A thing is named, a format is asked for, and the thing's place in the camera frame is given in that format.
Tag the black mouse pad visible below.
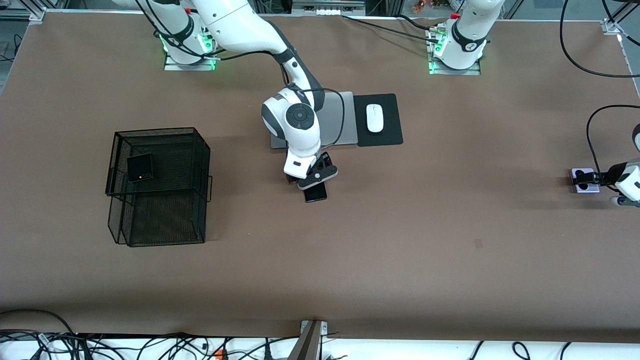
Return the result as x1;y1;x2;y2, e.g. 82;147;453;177
353;93;404;148

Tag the lilac flip phone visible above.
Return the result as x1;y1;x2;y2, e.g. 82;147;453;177
570;168;601;194

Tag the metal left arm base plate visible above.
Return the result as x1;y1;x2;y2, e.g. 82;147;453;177
428;54;482;76

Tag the black cable across table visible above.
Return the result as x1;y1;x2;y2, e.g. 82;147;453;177
341;14;442;44

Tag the long black slab phone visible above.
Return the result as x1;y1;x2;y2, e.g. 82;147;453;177
304;182;329;204

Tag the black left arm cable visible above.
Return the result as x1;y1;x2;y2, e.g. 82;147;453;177
559;0;640;177

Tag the black looping floor cable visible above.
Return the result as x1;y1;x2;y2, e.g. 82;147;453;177
0;308;77;346

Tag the black mesh two-tier tray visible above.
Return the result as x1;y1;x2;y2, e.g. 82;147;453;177
105;127;213;248

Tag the small black flip phone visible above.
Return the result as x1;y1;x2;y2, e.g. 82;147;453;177
126;152;155;183

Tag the white computer mouse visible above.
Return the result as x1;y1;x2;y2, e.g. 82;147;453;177
366;103;385;133

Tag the silver closed laptop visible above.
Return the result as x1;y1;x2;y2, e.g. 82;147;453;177
270;91;359;150

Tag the grey camera mount pole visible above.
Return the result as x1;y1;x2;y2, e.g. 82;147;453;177
287;320;329;360

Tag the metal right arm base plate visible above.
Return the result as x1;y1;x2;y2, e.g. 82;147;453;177
164;49;217;72

